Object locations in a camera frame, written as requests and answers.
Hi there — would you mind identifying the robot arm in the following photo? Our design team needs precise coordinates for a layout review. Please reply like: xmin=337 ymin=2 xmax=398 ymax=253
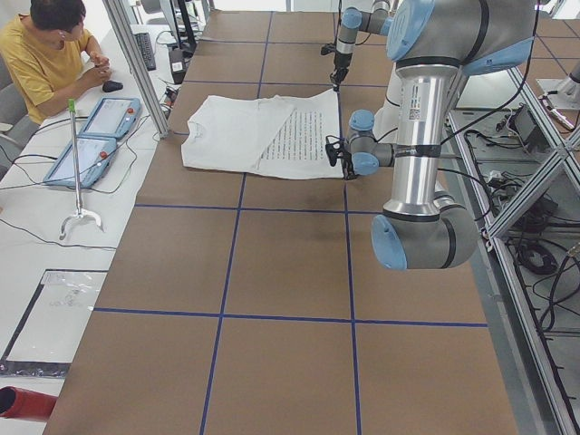
xmin=333 ymin=1 xmax=537 ymax=270
xmin=324 ymin=1 xmax=399 ymax=92

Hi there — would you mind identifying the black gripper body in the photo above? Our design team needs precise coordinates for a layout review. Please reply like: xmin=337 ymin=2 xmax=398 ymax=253
xmin=330 ymin=52 xmax=352 ymax=92
xmin=341 ymin=153 xmax=358 ymax=180

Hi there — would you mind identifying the upper blue teach pendant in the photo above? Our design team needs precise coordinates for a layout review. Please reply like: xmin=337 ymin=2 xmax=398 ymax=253
xmin=80 ymin=97 xmax=141 ymax=140

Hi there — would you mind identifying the red cylinder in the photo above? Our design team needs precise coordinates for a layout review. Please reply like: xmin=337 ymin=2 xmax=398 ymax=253
xmin=1 ymin=386 xmax=58 ymax=422

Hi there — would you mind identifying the person in yellow shirt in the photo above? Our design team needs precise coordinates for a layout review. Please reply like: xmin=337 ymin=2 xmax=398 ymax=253
xmin=1 ymin=0 xmax=111 ymax=124

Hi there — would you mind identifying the black keyboard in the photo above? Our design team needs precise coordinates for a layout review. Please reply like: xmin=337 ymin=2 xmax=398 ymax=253
xmin=133 ymin=32 xmax=157 ymax=71

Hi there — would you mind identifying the aluminium frame post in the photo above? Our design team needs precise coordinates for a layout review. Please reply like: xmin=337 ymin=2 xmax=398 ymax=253
xmin=102 ymin=0 xmax=169 ymax=139

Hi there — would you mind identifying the black computer mouse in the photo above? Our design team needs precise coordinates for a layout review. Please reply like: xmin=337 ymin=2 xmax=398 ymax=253
xmin=101 ymin=81 xmax=123 ymax=92

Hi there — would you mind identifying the white long-sleeve printed shirt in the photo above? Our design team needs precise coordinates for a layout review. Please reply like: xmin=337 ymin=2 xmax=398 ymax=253
xmin=181 ymin=90 xmax=343 ymax=179

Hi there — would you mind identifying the blue teach pendant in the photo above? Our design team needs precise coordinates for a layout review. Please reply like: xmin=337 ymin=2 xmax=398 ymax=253
xmin=80 ymin=97 xmax=141 ymax=140
xmin=43 ymin=137 xmax=117 ymax=189

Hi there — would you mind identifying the reacher grabber stick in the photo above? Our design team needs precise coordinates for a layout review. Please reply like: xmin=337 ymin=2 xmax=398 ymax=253
xmin=59 ymin=99 xmax=103 ymax=241

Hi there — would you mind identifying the lower blue teach pendant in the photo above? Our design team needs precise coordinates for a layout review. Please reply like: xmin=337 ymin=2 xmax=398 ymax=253
xmin=43 ymin=137 xmax=117 ymax=189

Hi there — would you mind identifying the white camera mast with base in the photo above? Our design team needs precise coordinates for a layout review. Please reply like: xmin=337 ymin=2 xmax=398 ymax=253
xmin=373 ymin=67 xmax=402 ymax=142

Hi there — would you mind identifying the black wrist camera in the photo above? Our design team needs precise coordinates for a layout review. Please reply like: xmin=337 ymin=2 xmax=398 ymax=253
xmin=324 ymin=135 xmax=350 ymax=167

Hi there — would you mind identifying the clear plastic bag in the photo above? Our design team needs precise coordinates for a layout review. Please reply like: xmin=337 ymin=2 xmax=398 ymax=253
xmin=1 ymin=269 xmax=107 ymax=379

